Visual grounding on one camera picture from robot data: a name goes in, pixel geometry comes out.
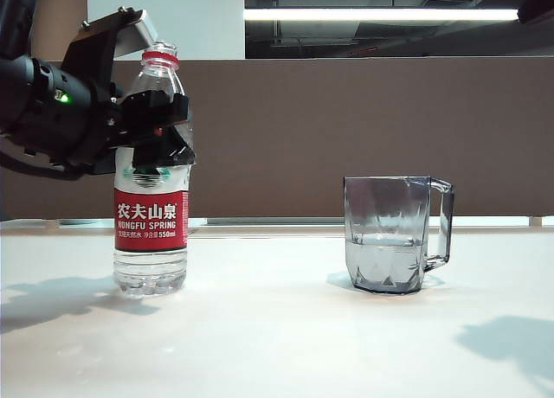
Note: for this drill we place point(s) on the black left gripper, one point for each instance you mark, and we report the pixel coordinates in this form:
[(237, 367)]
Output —
[(69, 121)]

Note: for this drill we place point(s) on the Nongfu Spring water bottle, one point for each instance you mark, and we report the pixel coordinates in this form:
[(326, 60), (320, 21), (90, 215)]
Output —
[(147, 216)]

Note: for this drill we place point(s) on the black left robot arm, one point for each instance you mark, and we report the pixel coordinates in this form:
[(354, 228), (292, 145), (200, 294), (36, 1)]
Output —
[(13, 91)]

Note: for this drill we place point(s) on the beige round pillar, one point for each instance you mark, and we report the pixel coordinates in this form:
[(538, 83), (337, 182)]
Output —
[(56, 8)]

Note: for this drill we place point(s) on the brown desk partition panel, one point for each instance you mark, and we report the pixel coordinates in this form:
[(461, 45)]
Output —
[(324, 134)]

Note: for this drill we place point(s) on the white ceiling light tube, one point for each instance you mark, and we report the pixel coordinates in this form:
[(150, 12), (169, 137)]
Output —
[(389, 14)]

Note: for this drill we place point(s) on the grey transparent octagonal cup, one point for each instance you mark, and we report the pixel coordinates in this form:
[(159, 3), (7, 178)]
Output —
[(381, 259)]

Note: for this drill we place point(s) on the beige partition foot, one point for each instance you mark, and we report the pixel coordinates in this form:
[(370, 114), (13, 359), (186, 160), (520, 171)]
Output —
[(536, 222)]

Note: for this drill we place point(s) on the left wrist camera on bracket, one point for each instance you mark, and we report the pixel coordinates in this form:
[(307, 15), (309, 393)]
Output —
[(130, 34)]

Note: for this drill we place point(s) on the white partition base rail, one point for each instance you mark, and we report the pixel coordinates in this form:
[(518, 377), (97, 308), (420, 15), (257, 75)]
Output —
[(272, 220)]

